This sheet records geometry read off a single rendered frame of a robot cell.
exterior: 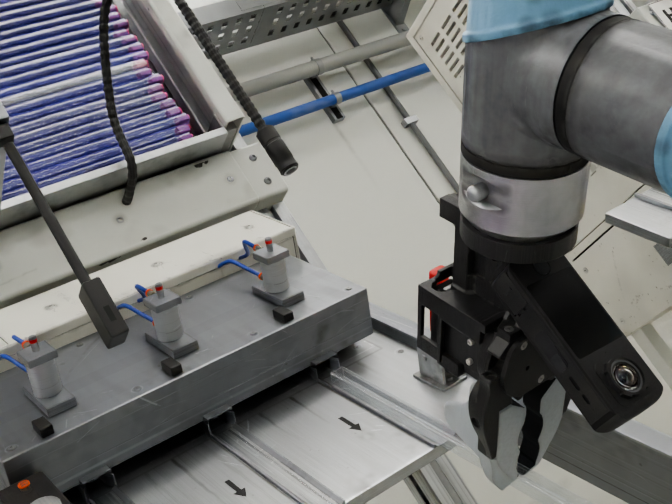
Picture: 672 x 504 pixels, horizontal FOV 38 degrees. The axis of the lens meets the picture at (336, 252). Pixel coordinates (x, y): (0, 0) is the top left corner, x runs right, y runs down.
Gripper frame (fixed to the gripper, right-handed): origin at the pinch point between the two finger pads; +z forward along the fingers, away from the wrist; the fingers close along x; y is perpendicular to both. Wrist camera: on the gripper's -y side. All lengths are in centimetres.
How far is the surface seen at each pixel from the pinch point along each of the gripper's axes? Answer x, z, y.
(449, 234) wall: -145, 108, 152
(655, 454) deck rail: -8.0, -0.7, -5.3
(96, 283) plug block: 19.4, -13.2, 21.9
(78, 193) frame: 8, -4, 51
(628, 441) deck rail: -8.0, -0.3, -3.0
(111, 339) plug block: 20.3, -10.7, 18.9
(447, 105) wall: -175, 86, 186
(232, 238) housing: -2.3, 0.5, 40.3
